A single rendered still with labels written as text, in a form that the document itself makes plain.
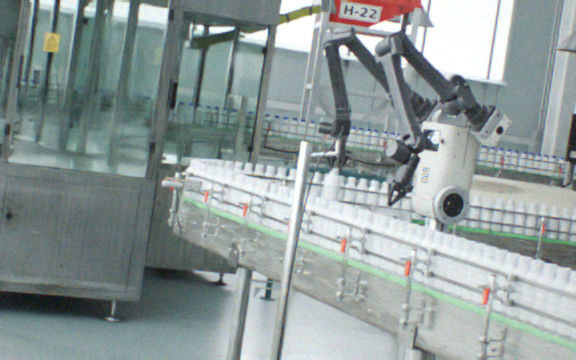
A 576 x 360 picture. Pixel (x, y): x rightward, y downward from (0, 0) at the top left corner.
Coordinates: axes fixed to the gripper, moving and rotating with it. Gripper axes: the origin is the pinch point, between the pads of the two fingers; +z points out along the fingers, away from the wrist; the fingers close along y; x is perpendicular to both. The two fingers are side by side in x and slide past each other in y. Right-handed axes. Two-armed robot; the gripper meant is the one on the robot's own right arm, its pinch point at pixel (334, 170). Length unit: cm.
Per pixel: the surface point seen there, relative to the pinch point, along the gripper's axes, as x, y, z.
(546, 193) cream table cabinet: -245, -294, 4
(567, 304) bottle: 233, 49, 15
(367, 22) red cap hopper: -545, -293, -110
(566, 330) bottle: 234, 49, 22
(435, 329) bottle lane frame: 175, 50, 35
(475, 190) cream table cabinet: -262, -247, 10
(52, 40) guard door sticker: -280, 54, -39
